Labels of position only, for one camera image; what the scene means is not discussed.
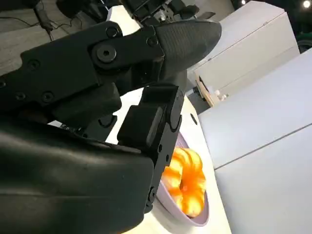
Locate black workshop machine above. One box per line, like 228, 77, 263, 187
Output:
121, 0, 199, 25

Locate white cabinet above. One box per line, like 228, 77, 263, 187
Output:
192, 6, 301, 108

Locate orange and white bread roll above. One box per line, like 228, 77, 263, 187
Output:
162, 147, 207, 216

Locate lilac plate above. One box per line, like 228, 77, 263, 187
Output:
156, 133, 210, 221

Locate grey-blue partition panel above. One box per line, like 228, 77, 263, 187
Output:
214, 120, 312, 234
197, 47, 312, 170

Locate pale wooden board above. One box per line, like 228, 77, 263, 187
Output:
197, 75, 229, 108

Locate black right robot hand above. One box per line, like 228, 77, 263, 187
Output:
0, 19, 222, 234

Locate grey workshop desk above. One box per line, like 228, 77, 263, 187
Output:
0, 20, 83, 74

